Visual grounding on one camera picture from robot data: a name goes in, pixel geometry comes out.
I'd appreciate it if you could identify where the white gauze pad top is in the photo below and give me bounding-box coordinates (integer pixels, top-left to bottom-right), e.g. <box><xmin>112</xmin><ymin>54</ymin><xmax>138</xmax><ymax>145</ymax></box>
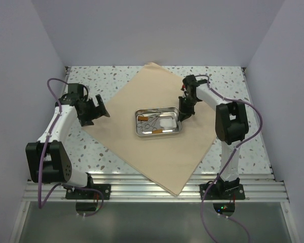
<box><xmin>160</xmin><ymin>117</ymin><xmax>177</xmax><ymax>130</ymax></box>

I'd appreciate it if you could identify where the steel instrument tray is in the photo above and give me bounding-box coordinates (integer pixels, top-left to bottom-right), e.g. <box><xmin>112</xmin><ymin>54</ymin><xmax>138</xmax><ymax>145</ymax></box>
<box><xmin>134</xmin><ymin>106</ymin><xmax>182</xmax><ymax>137</ymax></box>

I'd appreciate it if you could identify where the brown bandage vertical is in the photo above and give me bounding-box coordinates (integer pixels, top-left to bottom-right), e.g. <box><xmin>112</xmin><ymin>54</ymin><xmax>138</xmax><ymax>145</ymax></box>
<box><xmin>152</xmin><ymin>129</ymin><xmax>163</xmax><ymax>134</ymax></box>

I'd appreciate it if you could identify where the brown bandage horizontal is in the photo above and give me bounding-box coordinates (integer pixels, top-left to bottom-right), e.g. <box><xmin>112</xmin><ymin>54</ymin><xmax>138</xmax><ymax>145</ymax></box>
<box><xmin>137</xmin><ymin>116</ymin><xmax>148</xmax><ymax>122</ymax></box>

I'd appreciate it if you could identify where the beige cloth mat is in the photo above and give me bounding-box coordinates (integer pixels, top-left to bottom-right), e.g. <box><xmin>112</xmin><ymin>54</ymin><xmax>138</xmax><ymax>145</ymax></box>
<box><xmin>84</xmin><ymin>63</ymin><xmax>216</xmax><ymax>195</ymax></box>

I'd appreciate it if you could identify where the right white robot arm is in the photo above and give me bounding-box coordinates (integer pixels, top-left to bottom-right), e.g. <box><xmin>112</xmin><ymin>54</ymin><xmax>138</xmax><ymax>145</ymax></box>
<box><xmin>178</xmin><ymin>75</ymin><xmax>249</xmax><ymax>198</ymax></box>

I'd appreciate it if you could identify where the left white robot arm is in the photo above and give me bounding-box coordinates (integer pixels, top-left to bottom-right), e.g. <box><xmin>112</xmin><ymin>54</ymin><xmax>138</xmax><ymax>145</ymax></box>
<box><xmin>25</xmin><ymin>83</ymin><xmax>109</xmax><ymax>187</ymax></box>

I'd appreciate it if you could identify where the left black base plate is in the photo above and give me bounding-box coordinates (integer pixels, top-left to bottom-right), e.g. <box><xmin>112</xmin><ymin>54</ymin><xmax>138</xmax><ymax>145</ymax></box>
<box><xmin>65</xmin><ymin>184</ymin><xmax>111</xmax><ymax>200</ymax></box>

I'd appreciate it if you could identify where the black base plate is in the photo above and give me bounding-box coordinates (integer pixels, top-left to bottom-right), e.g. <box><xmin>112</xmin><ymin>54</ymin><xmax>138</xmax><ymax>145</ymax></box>
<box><xmin>65</xmin><ymin>184</ymin><xmax>111</xmax><ymax>200</ymax></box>
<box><xmin>199</xmin><ymin>181</ymin><xmax>246</xmax><ymax>200</ymax></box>

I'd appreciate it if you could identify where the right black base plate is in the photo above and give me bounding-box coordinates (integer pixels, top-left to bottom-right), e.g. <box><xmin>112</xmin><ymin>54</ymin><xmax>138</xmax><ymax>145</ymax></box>
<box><xmin>199</xmin><ymin>181</ymin><xmax>246</xmax><ymax>200</ymax></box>

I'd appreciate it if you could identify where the aluminium rail frame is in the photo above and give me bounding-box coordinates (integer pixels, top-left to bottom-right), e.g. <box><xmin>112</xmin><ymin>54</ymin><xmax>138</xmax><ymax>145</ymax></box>
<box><xmin>20</xmin><ymin>173</ymin><xmax>289</xmax><ymax>203</ymax></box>

